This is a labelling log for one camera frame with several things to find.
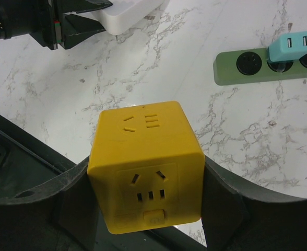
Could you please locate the yellow plug adapter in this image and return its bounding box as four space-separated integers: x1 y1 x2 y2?
87 101 205 234

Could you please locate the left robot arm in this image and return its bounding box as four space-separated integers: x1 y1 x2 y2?
0 0 113 50

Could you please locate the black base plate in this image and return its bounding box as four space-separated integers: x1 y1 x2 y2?
0 115 205 250

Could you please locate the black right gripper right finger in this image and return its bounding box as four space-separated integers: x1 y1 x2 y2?
202 157 307 250

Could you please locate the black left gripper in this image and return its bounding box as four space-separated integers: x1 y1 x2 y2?
29 0 113 50

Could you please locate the teal USB plug adapter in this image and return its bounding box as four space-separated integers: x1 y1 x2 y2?
267 31 307 73

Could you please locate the green power strip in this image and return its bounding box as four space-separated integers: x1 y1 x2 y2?
213 48 307 86

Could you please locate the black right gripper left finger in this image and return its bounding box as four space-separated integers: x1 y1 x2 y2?
0 158 99 250

